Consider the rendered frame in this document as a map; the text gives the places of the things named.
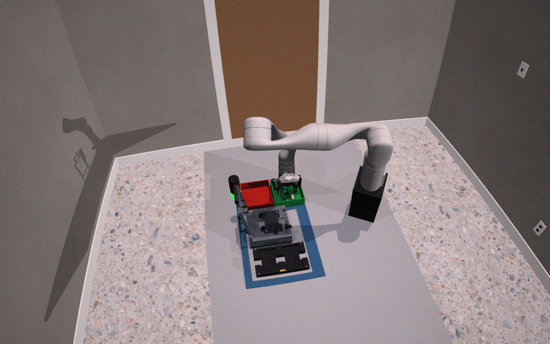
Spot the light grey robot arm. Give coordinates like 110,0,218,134
243,117,393,192

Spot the red bin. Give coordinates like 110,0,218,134
240,180,274,210

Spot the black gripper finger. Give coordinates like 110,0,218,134
272,178,286,196
290,175,302,194

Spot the green circuit board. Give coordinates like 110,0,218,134
280,185,296,201

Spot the green open bin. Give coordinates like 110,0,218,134
270,179,305,207

